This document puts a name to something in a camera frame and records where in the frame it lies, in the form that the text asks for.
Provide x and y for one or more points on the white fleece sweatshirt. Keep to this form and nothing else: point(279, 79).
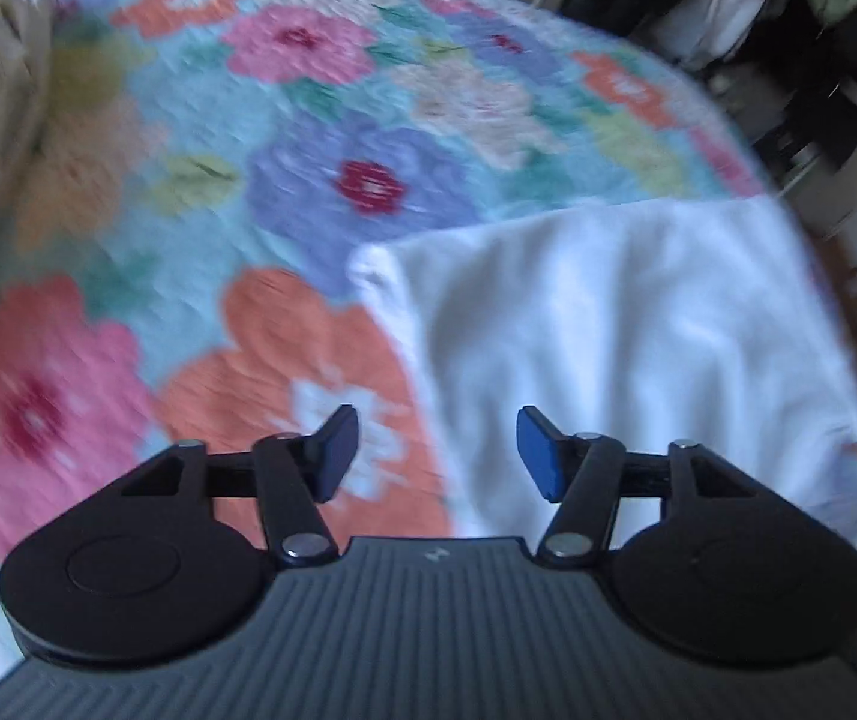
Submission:
point(623, 345)

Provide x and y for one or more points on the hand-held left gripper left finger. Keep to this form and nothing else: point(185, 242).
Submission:
point(338, 454)

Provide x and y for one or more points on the white hanging garment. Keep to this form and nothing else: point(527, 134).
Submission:
point(713, 11)

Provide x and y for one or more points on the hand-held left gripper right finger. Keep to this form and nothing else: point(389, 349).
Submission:
point(538, 454)

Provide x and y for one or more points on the dark clothes pile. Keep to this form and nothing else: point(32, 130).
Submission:
point(811, 67)

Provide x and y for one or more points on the floral quilt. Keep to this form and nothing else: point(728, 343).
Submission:
point(248, 187)

